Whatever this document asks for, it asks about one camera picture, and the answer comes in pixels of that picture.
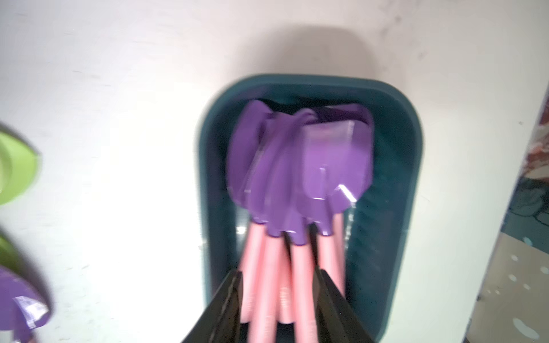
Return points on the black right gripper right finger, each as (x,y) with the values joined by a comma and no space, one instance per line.
(336,320)

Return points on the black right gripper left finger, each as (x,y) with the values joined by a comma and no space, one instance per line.
(220,321)

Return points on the purple square shovel pink handle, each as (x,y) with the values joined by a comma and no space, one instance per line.
(334,168)

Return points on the purple shovel front pink handle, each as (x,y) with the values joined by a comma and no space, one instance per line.
(23,309)

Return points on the green shovel wooden handle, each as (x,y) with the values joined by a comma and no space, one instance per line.
(19,167)

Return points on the teal storage tray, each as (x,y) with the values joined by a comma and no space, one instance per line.
(378,223)

